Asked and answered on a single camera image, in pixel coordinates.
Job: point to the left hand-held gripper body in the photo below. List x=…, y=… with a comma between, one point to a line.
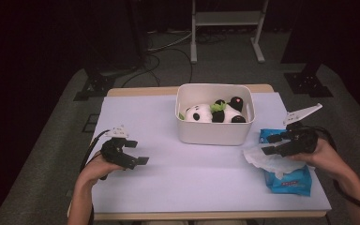
x=114, y=150

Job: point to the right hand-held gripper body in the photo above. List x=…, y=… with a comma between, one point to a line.
x=303, y=140

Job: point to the white wet wipe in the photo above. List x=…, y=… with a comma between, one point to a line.
x=268, y=162

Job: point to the blue wet wipes pack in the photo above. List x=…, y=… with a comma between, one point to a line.
x=290, y=184

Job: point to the white storage box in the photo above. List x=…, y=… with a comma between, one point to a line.
x=212, y=134

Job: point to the panda plush toy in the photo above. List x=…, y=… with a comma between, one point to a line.
x=206, y=114

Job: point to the person's left hand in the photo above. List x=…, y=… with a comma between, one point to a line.
x=98, y=170

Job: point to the person's right hand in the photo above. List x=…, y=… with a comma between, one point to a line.
x=322, y=159

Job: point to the dark floor socket plate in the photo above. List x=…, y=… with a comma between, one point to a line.
x=90, y=122

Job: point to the black stand base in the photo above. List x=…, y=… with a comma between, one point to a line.
x=95, y=86
x=307, y=84

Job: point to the white metal stand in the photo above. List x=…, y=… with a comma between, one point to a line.
x=228, y=18

